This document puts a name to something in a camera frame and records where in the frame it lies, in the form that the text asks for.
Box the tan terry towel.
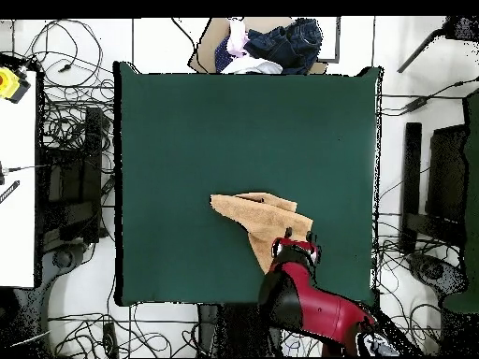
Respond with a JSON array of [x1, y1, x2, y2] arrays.
[[209, 192, 314, 275]]

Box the black round base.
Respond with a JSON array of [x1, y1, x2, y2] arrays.
[[50, 246, 78, 270], [406, 251, 469, 300]]

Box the dark green table cloth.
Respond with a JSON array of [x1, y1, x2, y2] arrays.
[[112, 61, 383, 308]]

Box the green fabric sheet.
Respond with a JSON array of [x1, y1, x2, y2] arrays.
[[443, 87, 479, 315]]

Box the white garment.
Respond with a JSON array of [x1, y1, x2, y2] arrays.
[[220, 55, 284, 75]]

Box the dark blue jeans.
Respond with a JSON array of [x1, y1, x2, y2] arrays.
[[243, 17, 324, 75]]

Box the blue dotted garment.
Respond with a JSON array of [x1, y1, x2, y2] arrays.
[[214, 35, 235, 73]]

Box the pink garment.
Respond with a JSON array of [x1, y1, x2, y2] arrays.
[[225, 18, 251, 59]]

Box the black power strip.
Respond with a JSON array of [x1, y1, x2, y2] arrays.
[[101, 321, 120, 359]]

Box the brown cardboard box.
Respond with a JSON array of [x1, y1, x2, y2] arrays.
[[187, 16, 329, 75]]

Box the black tripod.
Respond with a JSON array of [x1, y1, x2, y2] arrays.
[[396, 15, 479, 74]]

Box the white desk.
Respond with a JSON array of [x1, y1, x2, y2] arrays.
[[0, 70, 37, 289]]

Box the yellow emergency stop box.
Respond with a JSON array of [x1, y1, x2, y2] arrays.
[[0, 65, 32, 105]]

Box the black cable tangle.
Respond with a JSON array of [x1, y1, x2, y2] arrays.
[[48, 302, 199, 358], [373, 238, 450, 356]]

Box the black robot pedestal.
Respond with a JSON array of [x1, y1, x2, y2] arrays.
[[196, 303, 285, 358]]

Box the black stand frame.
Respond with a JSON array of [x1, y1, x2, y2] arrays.
[[398, 121, 469, 255], [35, 106, 115, 255]]

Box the black power adapter cable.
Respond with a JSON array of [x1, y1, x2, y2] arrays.
[[381, 76, 479, 117]]

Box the grey metal frame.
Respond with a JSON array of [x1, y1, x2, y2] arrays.
[[316, 16, 341, 64]]

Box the black looped cable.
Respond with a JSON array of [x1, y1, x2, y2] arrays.
[[22, 18, 104, 91]]

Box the black ridged strap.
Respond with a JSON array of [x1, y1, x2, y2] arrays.
[[0, 179, 21, 205]]

